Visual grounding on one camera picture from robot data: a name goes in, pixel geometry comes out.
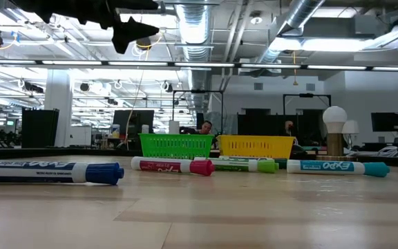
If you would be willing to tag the light green Expo marker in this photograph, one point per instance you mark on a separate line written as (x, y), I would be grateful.
(240, 166)

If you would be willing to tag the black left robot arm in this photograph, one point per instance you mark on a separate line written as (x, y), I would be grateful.
(26, 4)

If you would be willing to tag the red Expo marker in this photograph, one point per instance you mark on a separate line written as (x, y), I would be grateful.
(171, 166)

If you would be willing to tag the white cup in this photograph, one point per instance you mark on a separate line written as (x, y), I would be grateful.
(145, 129)

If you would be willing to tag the green plastic basket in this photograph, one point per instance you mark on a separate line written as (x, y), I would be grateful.
(176, 147)

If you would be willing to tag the globe bulb lamp wooden base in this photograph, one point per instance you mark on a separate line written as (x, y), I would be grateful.
(334, 117)

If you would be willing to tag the black cabinet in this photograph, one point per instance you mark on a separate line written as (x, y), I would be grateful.
(40, 128)

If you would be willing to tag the black metal frame stand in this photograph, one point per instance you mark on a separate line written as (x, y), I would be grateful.
(306, 95)

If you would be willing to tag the blue Expo marker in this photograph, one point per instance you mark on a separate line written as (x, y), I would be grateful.
(29, 172)

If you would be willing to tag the yellow plastic basket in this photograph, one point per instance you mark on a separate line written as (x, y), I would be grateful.
(256, 147)

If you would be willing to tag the black partition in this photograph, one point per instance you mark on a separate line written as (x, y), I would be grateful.
(268, 124)

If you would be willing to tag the ceiling light tube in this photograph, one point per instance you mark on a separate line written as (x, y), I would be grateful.
(5, 62)
(71, 63)
(269, 66)
(392, 68)
(204, 64)
(337, 67)
(138, 63)

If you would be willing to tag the small white shade lamp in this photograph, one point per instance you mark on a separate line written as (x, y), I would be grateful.
(351, 127)

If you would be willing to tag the dark green Expo marker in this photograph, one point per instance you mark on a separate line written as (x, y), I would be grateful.
(247, 157)

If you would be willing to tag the silver ventilation duct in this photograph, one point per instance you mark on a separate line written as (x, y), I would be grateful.
(292, 17)
(204, 31)

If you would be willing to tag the person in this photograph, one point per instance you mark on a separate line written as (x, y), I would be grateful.
(205, 127)
(289, 128)

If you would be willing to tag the teal Expo marker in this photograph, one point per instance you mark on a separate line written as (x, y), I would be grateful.
(327, 166)

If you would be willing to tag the black computer monitor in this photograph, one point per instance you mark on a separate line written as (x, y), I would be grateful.
(137, 121)
(385, 121)

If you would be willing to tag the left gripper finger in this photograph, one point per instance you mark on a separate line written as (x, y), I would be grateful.
(137, 4)
(130, 31)

